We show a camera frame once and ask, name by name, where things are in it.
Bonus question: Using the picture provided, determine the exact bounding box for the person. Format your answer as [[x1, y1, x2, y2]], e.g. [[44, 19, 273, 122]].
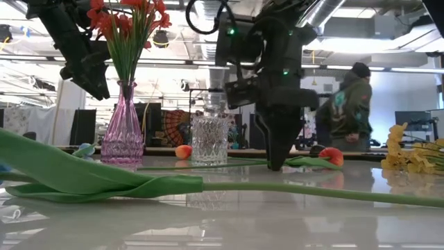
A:
[[317, 61, 374, 153]]

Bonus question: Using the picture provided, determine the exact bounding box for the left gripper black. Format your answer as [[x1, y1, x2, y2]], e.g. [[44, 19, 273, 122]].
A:
[[56, 32, 112, 102]]

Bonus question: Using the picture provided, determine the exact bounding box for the white monitor back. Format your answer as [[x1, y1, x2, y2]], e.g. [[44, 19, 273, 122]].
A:
[[429, 109, 444, 140]]

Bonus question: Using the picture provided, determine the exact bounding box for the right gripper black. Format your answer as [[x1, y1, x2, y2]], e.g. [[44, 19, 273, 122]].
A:
[[255, 67, 320, 172]]

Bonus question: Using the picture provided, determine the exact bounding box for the red-orange artificial tulip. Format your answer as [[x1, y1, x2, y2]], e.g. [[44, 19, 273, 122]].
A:
[[137, 147, 345, 172]]

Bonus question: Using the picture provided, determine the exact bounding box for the smooth silver ventilation duct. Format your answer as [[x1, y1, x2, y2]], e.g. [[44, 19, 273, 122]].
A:
[[298, 0, 348, 28]]

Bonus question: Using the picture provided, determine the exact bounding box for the ribbed silver ventilation duct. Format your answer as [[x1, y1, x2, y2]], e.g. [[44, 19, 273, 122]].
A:
[[197, 20, 223, 90]]

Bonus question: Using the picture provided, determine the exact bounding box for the pink ribbed glass vase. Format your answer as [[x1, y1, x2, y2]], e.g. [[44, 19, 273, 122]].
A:
[[100, 80, 146, 165]]

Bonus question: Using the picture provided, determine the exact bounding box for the yellow artificial flower bunch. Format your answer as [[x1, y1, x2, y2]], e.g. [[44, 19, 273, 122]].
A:
[[380, 122, 444, 175]]

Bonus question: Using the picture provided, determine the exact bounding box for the yellow hanging tag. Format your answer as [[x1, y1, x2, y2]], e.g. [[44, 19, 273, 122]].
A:
[[311, 50, 318, 87]]

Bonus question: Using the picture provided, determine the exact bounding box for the green stem with leaf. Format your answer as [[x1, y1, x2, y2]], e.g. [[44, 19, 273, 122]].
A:
[[0, 127, 444, 209]]

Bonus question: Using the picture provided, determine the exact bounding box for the beige wooden desk top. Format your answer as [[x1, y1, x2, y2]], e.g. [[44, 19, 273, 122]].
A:
[[57, 144, 444, 157]]

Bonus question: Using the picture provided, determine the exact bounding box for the clear cut glass vase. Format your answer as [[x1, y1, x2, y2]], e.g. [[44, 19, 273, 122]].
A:
[[190, 92, 230, 167]]

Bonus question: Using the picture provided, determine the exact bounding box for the black partition panel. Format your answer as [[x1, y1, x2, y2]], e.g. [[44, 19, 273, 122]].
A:
[[69, 109, 97, 146]]

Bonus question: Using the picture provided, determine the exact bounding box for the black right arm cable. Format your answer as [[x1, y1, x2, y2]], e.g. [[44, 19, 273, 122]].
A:
[[185, 0, 232, 35]]

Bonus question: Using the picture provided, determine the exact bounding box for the white hanging cloth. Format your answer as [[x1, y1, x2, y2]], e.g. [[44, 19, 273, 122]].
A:
[[0, 106, 58, 145]]

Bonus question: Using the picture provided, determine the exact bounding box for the dark desktop monitor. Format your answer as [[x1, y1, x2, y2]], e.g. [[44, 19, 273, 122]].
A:
[[395, 110, 433, 132]]

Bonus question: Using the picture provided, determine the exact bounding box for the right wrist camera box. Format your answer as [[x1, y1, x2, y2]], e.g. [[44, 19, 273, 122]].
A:
[[224, 76, 262, 110]]

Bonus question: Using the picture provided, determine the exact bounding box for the orange mandala tapestry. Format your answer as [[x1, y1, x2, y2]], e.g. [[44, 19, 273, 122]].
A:
[[161, 109, 192, 147]]

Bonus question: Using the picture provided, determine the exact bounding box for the white pillar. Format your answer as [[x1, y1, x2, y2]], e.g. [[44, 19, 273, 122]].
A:
[[57, 78, 87, 145]]

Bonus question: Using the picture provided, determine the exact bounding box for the orange artificial tulip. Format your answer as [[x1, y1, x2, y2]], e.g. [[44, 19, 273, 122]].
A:
[[175, 144, 271, 164]]

